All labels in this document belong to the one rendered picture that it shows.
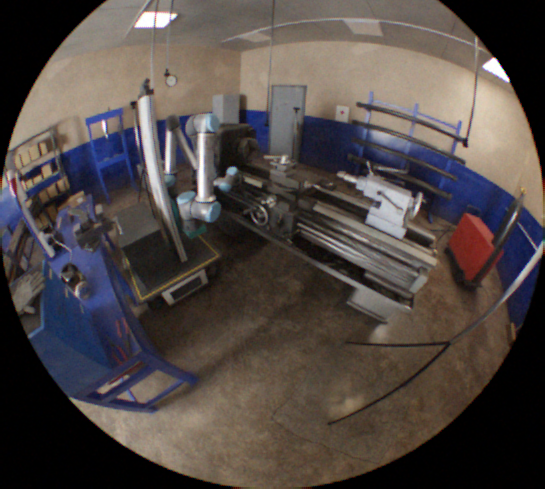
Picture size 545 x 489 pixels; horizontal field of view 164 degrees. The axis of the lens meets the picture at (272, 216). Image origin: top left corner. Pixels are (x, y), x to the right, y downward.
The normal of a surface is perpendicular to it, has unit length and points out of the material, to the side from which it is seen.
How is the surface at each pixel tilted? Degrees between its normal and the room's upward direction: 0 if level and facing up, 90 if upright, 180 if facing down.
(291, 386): 0
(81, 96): 90
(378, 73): 90
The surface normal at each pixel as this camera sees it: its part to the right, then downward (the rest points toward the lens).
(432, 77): -0.62, 0.42
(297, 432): 0.05, -0.82
